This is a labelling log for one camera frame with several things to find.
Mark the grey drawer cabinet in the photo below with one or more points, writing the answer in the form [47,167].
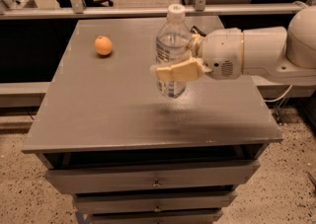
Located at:
[105,111]

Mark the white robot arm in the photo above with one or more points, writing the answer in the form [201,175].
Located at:
[281,55]

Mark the top grey drawer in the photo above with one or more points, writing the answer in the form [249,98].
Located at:
[131,178]

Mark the clear plastic water bottle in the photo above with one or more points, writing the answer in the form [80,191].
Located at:
[173,43]

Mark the black snack packet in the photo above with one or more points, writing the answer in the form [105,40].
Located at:
[197,31]

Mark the middle grey drawer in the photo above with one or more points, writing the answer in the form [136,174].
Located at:
[155,202]

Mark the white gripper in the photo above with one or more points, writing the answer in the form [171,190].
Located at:
[221,52]

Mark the orange fruit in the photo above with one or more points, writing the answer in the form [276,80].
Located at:
[103,45]

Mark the grey drawer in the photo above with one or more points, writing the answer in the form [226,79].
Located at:
[195,216]
[131,178]
[155,202]

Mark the bottom grey drawer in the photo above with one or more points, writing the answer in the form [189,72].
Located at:
[195,216]

